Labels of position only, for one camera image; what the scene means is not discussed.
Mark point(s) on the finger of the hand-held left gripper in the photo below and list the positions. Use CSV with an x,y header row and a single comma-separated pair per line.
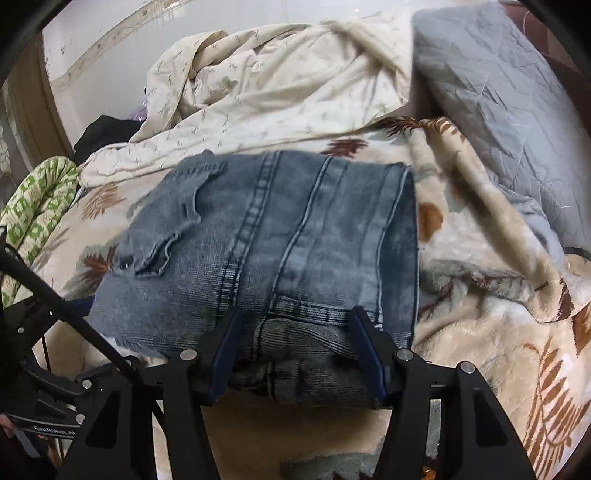
x,y
60,381
46,318

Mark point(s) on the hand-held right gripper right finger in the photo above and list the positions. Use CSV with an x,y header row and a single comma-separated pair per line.
x,y
369,360

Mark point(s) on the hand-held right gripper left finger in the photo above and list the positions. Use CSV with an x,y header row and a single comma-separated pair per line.
x,y
224,360

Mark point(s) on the grey-blue denim pants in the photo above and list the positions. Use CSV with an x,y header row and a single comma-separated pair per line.
x,y
277,240

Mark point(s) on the green patterned cloth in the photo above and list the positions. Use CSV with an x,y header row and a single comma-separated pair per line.
x,y
37,198

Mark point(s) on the leaf print fleece blanket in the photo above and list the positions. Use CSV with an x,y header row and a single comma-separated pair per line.
x,y
485,277

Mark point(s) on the black cloth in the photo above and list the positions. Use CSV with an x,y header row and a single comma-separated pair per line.
x,y
108,134

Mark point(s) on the wooden stained glass door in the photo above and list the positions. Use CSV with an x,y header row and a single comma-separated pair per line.
x,y
27,106

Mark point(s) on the purple plastic bag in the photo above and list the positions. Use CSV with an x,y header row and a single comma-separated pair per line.
x,y
141,113

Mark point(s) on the cream patterned duvet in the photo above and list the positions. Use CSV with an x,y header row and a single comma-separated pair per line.
x,y
277,83

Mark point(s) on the grey quilted pillow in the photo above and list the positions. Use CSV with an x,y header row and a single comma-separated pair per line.
x,y
508,92

